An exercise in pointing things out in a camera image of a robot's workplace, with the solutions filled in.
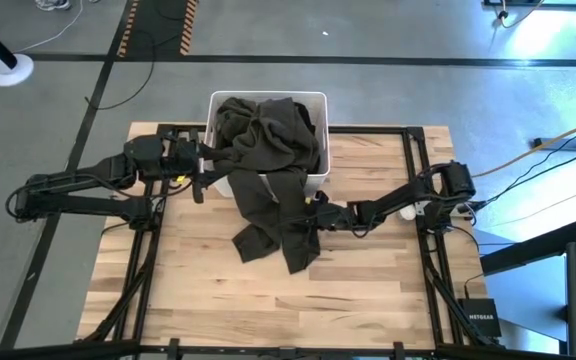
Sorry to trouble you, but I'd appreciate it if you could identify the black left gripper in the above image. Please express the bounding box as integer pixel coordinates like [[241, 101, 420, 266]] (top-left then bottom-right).
[[160, 137, 230, 204]]

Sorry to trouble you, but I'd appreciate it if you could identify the thin white cable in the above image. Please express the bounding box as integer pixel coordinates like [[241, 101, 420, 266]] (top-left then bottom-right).
[[487, 189, 576, 229]]

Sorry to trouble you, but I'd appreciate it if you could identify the white plastic laundry basket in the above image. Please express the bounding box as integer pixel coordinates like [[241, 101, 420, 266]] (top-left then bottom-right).
[[202, 89, 330, 199]]

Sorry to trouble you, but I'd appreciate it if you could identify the black garment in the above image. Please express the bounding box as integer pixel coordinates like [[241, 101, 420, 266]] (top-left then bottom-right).
[[211, 96, 322, 275]]

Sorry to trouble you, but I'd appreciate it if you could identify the person's shoe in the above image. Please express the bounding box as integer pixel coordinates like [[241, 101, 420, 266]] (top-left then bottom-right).
[[35, 0, 72, 12]]

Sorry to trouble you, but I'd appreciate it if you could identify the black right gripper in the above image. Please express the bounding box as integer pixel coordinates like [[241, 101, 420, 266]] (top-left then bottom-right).
[[287, 189, 357, 234]]

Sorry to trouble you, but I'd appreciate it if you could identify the yellow cable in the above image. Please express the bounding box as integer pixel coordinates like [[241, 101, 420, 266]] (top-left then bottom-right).
[[471, 117, 576, 179]]

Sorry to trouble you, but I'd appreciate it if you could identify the black aluminium frame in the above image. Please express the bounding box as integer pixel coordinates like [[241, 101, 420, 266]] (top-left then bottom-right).
[[0, 123, 576, 360]]

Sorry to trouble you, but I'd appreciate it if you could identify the black Netgear switch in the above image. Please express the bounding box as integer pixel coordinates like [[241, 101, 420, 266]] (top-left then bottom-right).
[[457, 298, 502, 339]]

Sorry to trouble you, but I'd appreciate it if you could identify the black cable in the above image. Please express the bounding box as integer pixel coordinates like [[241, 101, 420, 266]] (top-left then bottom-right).
[[485, 130, 576, 201], [84, 29, 158, 112], [481, 151, 576, 206]]

